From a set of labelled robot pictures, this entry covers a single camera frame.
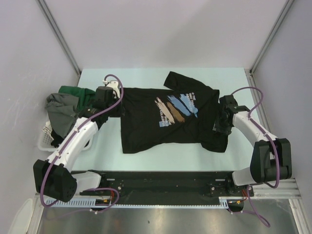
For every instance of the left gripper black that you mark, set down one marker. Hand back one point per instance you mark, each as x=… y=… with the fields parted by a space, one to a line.
x=120 y=111

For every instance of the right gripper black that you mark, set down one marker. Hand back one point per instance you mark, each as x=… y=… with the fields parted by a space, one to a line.
x=217 y=127

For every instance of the black printed t shirt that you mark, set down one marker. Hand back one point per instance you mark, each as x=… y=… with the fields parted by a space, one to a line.
x=184 y=112

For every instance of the white plastic laundry basket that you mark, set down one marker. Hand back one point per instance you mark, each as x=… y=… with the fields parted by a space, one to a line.
x=49 y=140

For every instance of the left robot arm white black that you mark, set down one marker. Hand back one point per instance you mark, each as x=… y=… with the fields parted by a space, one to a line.
x=53 y=177

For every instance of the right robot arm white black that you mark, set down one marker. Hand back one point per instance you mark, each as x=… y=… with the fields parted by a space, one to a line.
x=271 y=159

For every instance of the green t shirt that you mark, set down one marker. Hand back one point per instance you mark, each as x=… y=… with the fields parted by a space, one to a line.
x=85 y=96

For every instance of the grey t shirt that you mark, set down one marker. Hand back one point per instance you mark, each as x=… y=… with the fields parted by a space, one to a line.
x=62 y=112

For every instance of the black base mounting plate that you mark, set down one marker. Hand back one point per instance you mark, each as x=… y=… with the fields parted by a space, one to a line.
x=172 y=188

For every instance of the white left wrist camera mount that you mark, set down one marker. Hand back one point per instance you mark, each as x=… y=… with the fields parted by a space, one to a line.
x=114 y=85

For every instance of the right aluminium frame rail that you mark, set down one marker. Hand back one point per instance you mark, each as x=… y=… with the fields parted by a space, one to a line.
x=260 y=110

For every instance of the grey cable duct strip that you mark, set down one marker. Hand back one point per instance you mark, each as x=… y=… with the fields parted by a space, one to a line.
x=101 y=202

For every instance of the right aluminium corner post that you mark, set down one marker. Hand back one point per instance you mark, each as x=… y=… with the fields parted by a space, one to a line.
x=273 y=32

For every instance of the aluminium corner post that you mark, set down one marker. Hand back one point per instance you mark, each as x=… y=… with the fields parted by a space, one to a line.
x=273 y=32
x=59 y=35

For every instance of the left aluminium corner post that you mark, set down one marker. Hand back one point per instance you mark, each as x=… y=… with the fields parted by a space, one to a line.
x=59 y=35

